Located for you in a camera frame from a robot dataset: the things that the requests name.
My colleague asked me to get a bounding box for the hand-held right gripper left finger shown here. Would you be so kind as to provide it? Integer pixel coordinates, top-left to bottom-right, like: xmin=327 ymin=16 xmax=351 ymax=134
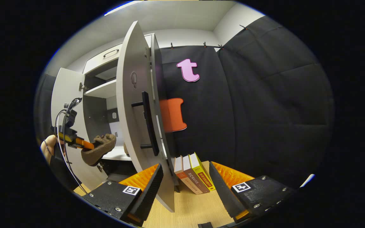
xmin=81 ymin=163 xmax=164 ymax=227

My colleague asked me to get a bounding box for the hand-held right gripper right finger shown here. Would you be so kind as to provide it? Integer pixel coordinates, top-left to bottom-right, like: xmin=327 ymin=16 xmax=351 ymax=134
xmin=208 ymin=161 xmax=297 ymax=224

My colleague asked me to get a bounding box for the white shoe cabinet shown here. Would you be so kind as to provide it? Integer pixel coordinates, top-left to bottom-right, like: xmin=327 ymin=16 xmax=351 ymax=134
xmin=82 ymin=33 xmax=180 ymax=193

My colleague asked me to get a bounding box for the white cabinet door cat sticker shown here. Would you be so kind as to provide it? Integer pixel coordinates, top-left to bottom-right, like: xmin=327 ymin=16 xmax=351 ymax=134
xmin=116 ymin=21 xmax=175 ymax=212

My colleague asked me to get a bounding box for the white cabinet drawer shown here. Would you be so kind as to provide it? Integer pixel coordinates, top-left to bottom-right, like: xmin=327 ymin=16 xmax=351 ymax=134
xmin=83 ymin=44 xmax=121 ymax=75

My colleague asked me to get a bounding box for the yellow book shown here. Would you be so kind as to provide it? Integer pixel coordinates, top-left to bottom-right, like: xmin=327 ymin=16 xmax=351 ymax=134
xmin=189 ymin=152 xmax=216 ymax=191

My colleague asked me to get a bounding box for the brown book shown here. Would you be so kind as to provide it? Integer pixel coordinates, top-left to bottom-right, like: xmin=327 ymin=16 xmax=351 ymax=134
xmin=182 ymin=154 xmax=210 ymax=193

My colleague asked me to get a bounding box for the orange and white book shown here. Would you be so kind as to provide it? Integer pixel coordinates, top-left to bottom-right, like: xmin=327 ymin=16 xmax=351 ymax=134
xmin=174 ymin=155 xmax=203 ymax=195

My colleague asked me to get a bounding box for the black and white cable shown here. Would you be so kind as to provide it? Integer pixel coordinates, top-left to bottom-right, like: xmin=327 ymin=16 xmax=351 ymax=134
xmin=55 ymin=98 xmax=88 ymax=193

